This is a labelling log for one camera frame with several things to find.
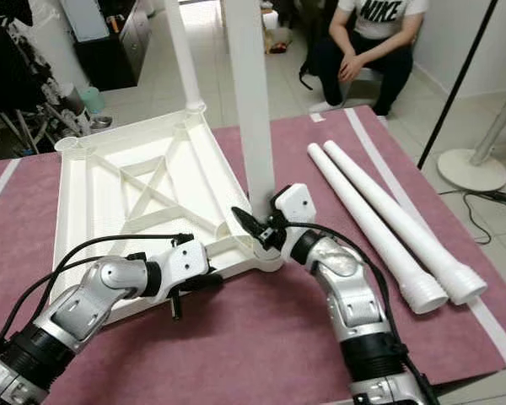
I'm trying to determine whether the grey low stool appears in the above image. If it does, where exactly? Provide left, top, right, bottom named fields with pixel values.
left=346, top=67, right=385, bottom=103

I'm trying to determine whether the pink table cloth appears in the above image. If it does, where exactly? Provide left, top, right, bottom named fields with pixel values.
left=0, top=107, right=506, bottom=405

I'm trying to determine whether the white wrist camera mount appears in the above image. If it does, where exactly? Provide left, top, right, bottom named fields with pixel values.
left=274, top=183, right=318, bottom=226
left=159, top=238, right=213, bottom=289

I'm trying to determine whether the white plastic table top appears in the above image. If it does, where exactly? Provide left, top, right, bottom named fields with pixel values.
left=52, top=105, right=286, bottom=327

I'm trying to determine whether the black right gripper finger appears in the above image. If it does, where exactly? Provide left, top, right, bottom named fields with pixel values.
left=230, top=206, right=267, bottom=242

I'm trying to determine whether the black cabinet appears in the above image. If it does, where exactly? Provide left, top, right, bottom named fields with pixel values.
left=72, top=0, right=153, bottom=90

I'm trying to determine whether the seated person in white shirt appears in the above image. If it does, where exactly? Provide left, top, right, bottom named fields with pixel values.
left=299, top=0, right=429, bottom=116

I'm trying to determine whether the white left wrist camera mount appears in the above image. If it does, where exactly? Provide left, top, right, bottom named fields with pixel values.
left=159, top=238, right=213, bottom=289

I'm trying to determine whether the white black-framed box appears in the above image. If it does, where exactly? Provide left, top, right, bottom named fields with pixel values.
left=72, top=0, right=111, bottom=42

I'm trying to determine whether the white standing fan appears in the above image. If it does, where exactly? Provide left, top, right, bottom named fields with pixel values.
left=437, top=76, right=506, bottom=194

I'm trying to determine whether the clothes rack with dark clothes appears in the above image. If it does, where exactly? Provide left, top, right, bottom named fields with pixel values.
left=0, top=0, right=90, bottom=162

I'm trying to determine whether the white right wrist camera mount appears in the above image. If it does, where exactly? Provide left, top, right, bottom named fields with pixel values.
left=274, top=183, right=318, bottom=226

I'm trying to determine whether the black slanted pole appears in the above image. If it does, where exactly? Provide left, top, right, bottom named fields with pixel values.
left=417, top=0, right=499, bottom=170

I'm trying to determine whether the long white tape strip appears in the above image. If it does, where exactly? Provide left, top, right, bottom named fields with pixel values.
left=0, top=159, right=23, bottom=223
left=344, top=107, right=506, bottom=367

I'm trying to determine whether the black hair dryer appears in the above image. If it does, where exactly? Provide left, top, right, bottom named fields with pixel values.
left=443, top=169, right=506, bottom=246

